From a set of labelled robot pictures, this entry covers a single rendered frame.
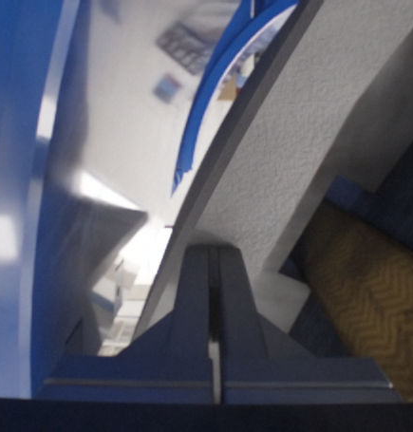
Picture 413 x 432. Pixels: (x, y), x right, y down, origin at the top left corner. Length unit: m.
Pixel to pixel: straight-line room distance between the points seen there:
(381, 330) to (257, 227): 0.14
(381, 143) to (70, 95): 0.28
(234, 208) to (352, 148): 0.21
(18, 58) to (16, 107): 0.02
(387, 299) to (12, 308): 0.26
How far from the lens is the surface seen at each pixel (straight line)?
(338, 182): 0.44
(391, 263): 0.28
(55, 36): 0.19
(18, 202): 0.21
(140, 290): 9.87
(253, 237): 0.16
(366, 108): 0.35
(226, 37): 2.12
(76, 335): 0.34
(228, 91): 7.58
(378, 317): 0.27
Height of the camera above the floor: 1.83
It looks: 16 degrees up
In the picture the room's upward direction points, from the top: 179 degrees counter-clockwise
